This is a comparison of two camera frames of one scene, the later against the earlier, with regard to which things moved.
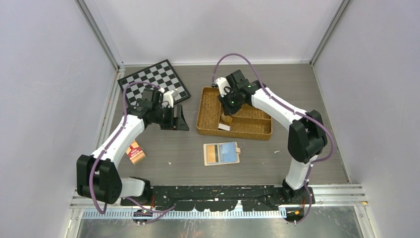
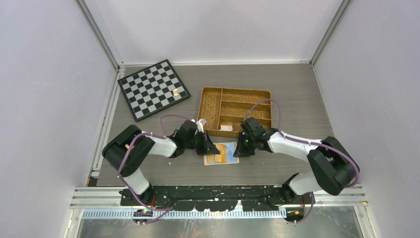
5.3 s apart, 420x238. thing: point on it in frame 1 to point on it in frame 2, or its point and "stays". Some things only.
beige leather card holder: x=221 y=153 stays
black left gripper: x=170 y=124 to x=207 y=147
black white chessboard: x=162 y=74 stays
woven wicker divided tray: x=248 y=122 stays
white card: x=224 y=127 stays
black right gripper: x=227 y=110 to x=240 y=151
